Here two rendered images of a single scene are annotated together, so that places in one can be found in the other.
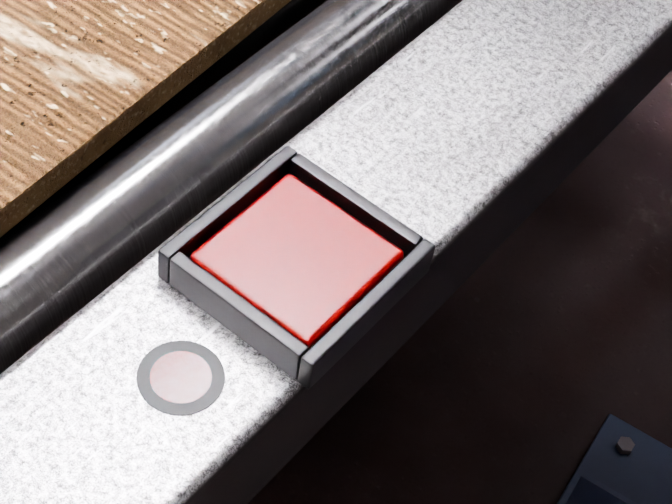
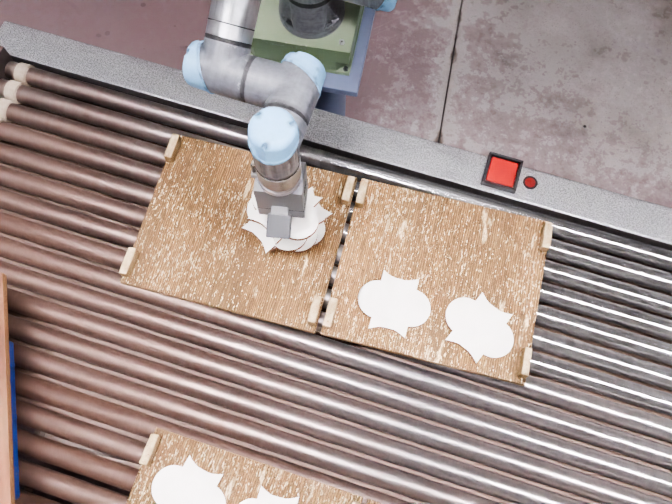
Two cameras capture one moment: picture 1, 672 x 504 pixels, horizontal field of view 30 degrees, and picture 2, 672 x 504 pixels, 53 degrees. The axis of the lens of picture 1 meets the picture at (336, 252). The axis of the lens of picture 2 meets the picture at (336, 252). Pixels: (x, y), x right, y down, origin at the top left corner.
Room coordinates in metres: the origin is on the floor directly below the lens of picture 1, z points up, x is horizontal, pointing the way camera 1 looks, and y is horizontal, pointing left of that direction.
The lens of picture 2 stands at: (0.81, 0.56, 2.26)
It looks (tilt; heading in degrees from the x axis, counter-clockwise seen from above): 71 degrees down; 256
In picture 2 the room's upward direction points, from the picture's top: 1 degrees clockwise
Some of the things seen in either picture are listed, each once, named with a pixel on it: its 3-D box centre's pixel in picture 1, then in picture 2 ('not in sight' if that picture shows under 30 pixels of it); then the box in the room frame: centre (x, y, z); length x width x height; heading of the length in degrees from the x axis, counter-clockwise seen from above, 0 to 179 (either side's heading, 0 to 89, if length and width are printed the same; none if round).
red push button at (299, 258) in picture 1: (297, 263); (501, 172); (0.30, 0.01, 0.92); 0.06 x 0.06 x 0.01; 59
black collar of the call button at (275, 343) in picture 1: (297, 260); (501, 172); (0.30, 0.01, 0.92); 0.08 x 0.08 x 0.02; 59
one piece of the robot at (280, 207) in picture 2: not in sight; (278, 198); (0.79, 0.07, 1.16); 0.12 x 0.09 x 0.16; 71
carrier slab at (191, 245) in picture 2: not in sight; (242, 229); (0.87, 0.02, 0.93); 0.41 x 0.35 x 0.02; 152
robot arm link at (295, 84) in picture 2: not in sight; (285, 88); (0.74, -0.05, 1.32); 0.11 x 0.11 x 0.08; 59
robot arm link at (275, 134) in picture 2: not in sight; (275, 142); (0.78, 0.05, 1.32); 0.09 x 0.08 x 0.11; 59
